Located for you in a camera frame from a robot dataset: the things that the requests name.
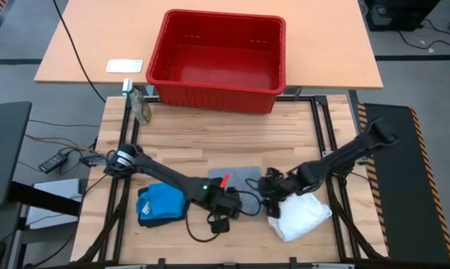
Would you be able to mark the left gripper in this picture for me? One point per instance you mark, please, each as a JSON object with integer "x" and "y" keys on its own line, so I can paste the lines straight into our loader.
{"x": 223, "y": 201}

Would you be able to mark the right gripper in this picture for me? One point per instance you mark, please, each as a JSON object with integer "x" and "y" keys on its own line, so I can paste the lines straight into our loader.
{"x": 281, "y": 187}

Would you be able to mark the white garment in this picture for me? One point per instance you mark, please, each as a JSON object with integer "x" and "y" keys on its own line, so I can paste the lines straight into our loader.
{"x": 303, "y": 220}

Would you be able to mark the grey garment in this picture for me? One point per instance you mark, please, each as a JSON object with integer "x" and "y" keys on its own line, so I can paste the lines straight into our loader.
{"x": 243, "y": 177}

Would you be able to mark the dark navy garment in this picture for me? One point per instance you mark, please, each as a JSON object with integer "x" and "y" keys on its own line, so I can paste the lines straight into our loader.
{"x": 161, "y": 222}

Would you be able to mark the bright blue garment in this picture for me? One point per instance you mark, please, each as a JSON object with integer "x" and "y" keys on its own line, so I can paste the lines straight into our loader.
{"x": 165, "y": 200}

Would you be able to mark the red plastic laundry basket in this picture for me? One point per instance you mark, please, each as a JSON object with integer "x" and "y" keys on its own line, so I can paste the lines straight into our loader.
{"x": 217, "y": 63}

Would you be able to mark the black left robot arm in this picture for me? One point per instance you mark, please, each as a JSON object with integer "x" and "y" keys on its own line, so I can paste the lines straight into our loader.
{"x": 161, "y": 172}

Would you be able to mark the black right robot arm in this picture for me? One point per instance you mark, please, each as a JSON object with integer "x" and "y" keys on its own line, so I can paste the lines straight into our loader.
{"x": 344, "y": 155}

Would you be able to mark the red tag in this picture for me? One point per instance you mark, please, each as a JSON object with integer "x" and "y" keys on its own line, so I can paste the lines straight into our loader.
{"x": 225, "y": 180}

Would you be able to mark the black hazard-striped floor mat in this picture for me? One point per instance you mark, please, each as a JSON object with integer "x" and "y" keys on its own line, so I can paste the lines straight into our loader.
{"x": 400, "y": 209}

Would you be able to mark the clear plastic bag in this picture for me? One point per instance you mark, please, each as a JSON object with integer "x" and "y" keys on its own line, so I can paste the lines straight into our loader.
{"x": 141, "y": 108}

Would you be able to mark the white flat box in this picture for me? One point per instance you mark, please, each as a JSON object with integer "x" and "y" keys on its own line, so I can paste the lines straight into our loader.
{"x": 57, "y": 187}

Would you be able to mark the black power adapter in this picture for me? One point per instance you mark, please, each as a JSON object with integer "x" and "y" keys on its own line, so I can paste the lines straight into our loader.
{"x": 53, "y": 162}

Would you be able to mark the black flat bar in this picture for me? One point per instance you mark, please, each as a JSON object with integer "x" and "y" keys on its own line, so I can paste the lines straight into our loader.
{"x": 42, "y": 198}

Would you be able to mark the tan wooden desk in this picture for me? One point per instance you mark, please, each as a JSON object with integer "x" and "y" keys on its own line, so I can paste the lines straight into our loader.
{"x": 98, "y": 37}

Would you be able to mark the dark grey flat panel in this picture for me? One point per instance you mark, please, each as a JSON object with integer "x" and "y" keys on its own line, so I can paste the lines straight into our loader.
{"x": 4, "y": 149}

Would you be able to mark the black equipment cabinet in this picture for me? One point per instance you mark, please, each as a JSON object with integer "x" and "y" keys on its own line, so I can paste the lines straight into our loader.
{"x": 400, "y": 13}

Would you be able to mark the black aluminium table frame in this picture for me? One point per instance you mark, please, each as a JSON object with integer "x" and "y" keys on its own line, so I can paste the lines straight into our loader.
{"x": 303, "y": 98}

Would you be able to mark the small white camera mount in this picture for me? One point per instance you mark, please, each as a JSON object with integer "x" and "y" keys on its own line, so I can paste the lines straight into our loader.
{"x": 127, "y": 85}

